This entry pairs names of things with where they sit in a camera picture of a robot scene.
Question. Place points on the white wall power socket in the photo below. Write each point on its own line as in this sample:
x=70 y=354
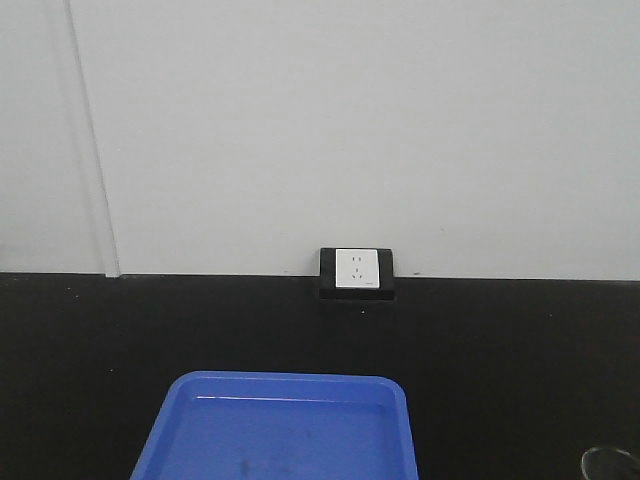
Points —
x=357 y=269

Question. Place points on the blue plastic tray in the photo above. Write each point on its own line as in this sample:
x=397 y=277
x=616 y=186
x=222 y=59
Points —
x=255 y=425

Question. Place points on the clear glass beaker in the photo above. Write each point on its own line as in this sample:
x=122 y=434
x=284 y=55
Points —
x=609 y=463

